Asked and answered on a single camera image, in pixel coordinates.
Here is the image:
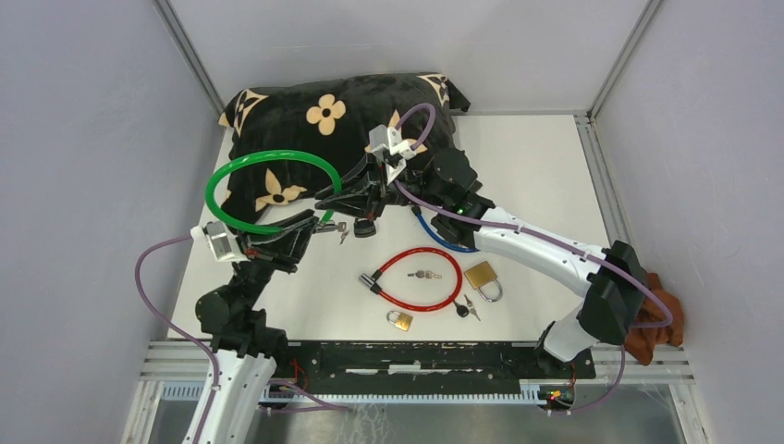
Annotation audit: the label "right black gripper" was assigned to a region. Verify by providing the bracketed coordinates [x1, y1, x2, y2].
[314, 155, 447, 224]

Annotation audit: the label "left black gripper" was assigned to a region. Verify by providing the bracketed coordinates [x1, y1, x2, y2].
[231, 209, 319, 312]

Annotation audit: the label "black padlock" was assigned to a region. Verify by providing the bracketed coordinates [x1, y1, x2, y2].
[352, 219, 376, 239]

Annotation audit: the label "blue cable lock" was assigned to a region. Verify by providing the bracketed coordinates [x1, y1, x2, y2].
[411, 205, 478, 253]

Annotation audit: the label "red cable lock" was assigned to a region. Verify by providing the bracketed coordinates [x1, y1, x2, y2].
[359, 246, 464, 314]

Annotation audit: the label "green cable lock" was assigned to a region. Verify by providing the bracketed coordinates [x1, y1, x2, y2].
[204, 150, 343, 235]

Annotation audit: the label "small brass padlock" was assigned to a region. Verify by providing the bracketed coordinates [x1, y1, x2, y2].
[386, 311, 413, 332]

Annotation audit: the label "large brass padlock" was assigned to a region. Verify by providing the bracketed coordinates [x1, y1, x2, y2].
[464, 261, 504, 303]

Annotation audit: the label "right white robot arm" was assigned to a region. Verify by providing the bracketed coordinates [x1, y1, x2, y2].
[315, 149, 649, 377]

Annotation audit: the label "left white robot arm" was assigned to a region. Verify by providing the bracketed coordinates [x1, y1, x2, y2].
[183, 210, 319, 443]

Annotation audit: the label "red lock keys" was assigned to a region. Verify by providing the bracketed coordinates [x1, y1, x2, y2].
[407, 270, 442, 279]

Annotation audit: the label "small silver brass-lock keys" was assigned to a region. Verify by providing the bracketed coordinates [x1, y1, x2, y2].
[464, 295, 482, 322]

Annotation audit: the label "black head key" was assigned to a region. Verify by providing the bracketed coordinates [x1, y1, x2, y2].
[454, 302, 472, 318]

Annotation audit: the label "silver keys on table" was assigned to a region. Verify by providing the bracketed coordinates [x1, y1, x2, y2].
[314, 221, 349, 245]

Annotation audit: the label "black floral pillow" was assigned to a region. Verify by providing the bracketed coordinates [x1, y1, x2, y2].
[218, 72, 472, 224]

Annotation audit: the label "brown cloth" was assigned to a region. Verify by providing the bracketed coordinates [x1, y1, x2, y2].
[624, 272, 686, 367]

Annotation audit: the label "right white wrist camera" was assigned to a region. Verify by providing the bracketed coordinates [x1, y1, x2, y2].
[369, 125, 417, 184]

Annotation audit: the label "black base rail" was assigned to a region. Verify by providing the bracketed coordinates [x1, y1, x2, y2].
[273, 340, 596, 404]

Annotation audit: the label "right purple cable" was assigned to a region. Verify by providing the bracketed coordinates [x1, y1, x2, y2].
[391, 103, 675, 330]

